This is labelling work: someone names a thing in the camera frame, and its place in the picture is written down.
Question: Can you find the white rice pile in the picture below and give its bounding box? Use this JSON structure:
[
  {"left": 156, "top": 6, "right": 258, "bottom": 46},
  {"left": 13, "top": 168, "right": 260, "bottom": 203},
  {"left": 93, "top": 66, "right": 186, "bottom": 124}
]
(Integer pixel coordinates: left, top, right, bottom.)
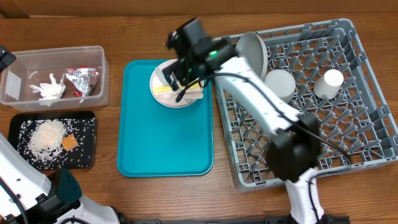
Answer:
[{"left": 17, "top": 118, "right": 94, "bottom": 167}]

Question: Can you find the black plastic tray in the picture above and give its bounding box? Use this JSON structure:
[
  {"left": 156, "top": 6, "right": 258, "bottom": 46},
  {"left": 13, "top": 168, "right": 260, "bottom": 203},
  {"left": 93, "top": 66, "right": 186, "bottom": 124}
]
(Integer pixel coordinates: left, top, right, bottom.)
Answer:
[{"left": 7, "top": 110, "right": 97, "bottom": 170}]

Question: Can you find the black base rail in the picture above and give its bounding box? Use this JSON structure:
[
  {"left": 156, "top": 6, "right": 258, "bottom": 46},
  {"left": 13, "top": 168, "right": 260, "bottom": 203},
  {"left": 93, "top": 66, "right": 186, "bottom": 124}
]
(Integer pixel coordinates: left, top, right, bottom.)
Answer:
[{"left": 131, "top": 215, "right": 351, "bottom": 224}]

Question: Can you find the teal serving tray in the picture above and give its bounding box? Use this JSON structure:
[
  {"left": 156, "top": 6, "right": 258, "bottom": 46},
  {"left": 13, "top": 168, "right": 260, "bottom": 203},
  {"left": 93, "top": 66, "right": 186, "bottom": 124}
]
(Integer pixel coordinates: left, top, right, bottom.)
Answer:
[{"left": 117, "top": 60, "right": 214, "bottom": 177}]

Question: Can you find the grey round plate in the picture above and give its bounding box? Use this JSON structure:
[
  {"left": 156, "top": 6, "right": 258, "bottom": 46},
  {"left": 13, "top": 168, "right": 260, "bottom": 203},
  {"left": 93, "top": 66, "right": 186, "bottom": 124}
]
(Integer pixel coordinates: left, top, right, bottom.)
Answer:
[{"left": 236, "top": 32, "right": 268, "bottom": 81}]

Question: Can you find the white paper cup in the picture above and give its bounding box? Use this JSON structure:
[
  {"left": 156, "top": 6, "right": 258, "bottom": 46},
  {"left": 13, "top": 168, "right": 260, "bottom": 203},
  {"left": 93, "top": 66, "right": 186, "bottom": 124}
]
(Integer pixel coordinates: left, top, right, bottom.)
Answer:
[{"left": 313, "top": 69, "right": 344, "bottom": 99}]

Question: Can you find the orange food cube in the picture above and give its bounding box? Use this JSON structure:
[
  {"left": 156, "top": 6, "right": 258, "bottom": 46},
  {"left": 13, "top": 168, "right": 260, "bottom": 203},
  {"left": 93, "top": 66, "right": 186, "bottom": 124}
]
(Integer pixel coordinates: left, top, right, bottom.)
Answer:
[{"left": 62, "top": 134, "right": 79, "bottom": 151}]

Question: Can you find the small grey bowl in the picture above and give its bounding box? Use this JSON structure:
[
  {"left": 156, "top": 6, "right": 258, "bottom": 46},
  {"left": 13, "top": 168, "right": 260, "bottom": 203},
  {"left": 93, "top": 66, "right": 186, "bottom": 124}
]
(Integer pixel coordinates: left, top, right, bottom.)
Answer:
[{"left": 264, "top": 69, "right": 296, "bottom": 103}]

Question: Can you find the foil wrapper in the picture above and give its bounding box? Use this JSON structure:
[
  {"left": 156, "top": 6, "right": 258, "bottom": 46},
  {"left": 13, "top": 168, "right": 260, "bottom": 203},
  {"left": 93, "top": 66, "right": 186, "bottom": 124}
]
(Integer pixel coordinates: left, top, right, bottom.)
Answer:
[{"left": 65, "top": 67, "right": 100, "bottom": 97}]

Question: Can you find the grey dishwasher rack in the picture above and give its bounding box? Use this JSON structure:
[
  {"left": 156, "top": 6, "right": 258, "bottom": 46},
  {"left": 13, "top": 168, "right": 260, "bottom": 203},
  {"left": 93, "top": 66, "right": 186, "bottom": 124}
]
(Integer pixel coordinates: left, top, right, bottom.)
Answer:
[{"left": 215, "top": 19, "right": 397, "bottom": 192}]

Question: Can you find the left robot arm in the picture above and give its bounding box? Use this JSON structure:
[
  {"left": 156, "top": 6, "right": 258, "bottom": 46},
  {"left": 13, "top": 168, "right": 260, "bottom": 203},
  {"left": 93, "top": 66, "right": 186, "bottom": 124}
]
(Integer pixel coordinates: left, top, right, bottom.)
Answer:
[{"left": 1, "top": 45, "right": 129, "bottom": 223}]

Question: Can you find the white napkin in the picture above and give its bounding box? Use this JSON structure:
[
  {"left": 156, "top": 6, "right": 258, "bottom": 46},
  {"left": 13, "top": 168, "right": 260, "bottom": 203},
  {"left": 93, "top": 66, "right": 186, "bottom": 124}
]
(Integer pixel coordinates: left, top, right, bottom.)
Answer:
[{"left": 29, "top": 73, "right": 66, "bottom": 106}]

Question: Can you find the yellow plastic spoon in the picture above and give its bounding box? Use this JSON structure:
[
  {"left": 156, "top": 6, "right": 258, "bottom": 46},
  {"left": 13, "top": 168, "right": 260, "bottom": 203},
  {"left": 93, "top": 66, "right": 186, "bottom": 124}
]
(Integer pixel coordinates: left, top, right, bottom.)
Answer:
[{"left": 150, "top": 80, "right": 202, "bottom": 93}]

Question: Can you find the red sauce packet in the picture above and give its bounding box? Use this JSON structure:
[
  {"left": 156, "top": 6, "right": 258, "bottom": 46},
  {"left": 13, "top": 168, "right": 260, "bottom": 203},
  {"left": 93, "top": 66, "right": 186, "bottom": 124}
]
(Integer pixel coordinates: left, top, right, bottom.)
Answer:
[{"left": 73, "top": 91, "right": 82, "bottom": 97}]

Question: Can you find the clear plastic bin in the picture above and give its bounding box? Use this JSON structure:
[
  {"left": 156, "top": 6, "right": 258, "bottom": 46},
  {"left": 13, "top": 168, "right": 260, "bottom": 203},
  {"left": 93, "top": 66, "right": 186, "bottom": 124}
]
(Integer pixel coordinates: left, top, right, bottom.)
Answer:
[{"left": 1, "top": 45, "right": 109, "bottom": 111}]

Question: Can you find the pink plastic fork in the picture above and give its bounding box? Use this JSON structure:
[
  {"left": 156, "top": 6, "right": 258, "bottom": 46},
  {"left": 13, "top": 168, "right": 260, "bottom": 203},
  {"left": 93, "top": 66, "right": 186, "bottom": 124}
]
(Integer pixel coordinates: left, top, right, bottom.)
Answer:
[{"left": 155, "top": 91, "right": 203, "bottom": 101}]

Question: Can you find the white plate with cutlery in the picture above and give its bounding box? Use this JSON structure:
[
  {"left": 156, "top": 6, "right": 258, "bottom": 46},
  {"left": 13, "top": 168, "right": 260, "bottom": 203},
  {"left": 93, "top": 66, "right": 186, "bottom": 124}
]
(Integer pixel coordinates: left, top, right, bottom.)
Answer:
[{"left": 149, "top": 59, "right": 204, "bottom": 108}]

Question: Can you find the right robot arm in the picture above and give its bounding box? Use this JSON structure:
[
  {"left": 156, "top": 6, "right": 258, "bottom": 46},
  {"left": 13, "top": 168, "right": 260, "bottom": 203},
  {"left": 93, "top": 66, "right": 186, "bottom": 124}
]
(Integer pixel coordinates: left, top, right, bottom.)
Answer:
[{"left": 162, "top": 18, "right": 324, "bottom": 223}]

